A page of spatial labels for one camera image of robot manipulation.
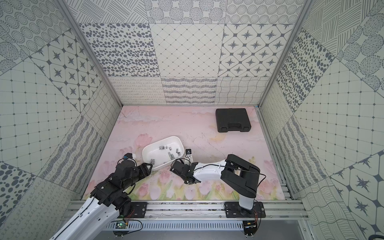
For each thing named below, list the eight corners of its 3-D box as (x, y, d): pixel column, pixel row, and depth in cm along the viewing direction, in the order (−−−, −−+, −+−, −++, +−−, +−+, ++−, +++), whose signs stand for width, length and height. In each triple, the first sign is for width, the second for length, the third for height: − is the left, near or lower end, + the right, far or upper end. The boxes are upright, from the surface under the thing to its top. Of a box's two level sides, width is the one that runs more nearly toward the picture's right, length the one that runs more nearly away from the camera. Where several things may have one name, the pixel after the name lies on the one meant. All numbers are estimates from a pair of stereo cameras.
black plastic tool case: (217, 133, 106) (218, 128, 102) (215, 112, 119) (216, 107, 115) (249, 133, 106) (252, 128, 102) (244, 112, 119) (246, 107, 115)
